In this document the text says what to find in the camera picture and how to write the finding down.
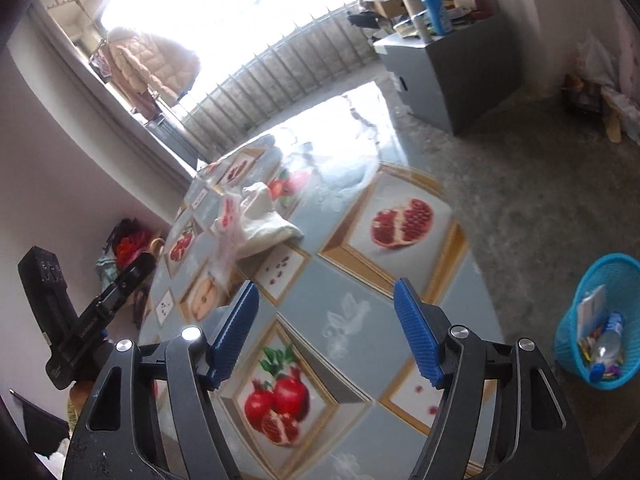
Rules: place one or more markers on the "blue detergent bottle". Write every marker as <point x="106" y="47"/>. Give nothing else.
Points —
<point x="439" y="17"/>

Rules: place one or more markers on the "pink quilted jacket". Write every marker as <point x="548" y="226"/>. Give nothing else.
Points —
<point x="146" y="68"/>

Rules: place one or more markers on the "floor trash pile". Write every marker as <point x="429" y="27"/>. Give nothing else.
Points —
<point x="592" y="91"/>

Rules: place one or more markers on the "clear red printed plastic bag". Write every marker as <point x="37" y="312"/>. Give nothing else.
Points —
<point x="228" y="237"/>

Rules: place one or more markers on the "grey cabinet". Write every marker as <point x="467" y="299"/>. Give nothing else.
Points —
<point x="454" y="80"/>

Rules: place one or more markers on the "fruit pattern tablecloth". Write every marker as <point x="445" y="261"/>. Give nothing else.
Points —
<point x="325" y="386"/>

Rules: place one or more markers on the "white blue cardboard box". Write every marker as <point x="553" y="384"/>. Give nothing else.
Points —
<point x="591" y="312"/>

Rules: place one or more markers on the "left hand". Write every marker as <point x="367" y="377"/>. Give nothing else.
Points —
<point x="79" y="394"/>

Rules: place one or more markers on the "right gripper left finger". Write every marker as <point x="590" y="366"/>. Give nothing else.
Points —
<point x="118" y="433"/>

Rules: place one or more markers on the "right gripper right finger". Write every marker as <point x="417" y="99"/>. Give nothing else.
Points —
<point x="534" y="434"/>

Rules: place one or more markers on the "blue plastic waste basket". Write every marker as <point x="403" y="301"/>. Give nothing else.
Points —
<point x="619" y="274"/>

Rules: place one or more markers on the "white cloth rag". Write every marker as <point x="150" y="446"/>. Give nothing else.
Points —
<point x="257" y="226"/>

